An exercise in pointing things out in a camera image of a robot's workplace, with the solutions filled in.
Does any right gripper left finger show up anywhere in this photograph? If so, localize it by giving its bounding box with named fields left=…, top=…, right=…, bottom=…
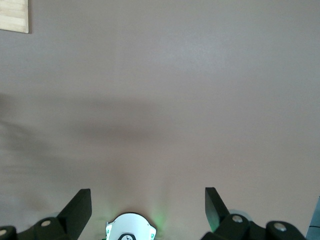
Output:
left=0, top=188, right=93, bottom=240

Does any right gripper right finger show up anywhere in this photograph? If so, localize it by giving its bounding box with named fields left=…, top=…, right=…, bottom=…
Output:
left=201, top=186, right=307, bottom=240

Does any bamboo cutting board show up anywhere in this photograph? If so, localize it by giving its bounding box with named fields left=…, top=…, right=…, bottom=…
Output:
left=0, top=0, right=30, bottom=34

